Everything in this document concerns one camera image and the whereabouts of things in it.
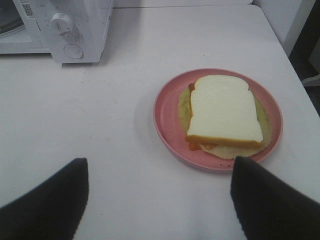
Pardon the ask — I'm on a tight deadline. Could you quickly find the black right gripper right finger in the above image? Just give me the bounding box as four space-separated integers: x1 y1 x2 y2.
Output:
230 156 320 240

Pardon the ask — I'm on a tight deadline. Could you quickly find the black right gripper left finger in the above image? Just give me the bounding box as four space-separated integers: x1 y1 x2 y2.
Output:
0 158 89 240

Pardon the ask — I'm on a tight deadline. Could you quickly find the white bread sandwich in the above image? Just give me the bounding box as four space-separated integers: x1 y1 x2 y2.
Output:
178 75 273 160

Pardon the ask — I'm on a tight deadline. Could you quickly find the pink round plate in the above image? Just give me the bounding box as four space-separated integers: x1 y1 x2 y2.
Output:
153 68 284 173

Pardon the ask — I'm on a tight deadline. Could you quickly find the round white door button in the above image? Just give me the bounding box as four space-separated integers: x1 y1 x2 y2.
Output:
63 44 83 59

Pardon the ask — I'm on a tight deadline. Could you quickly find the white timer knob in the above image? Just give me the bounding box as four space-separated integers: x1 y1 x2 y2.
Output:
49 12 76 36

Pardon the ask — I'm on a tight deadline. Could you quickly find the white microwave oven body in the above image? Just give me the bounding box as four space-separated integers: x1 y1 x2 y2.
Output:
0 0 114 64

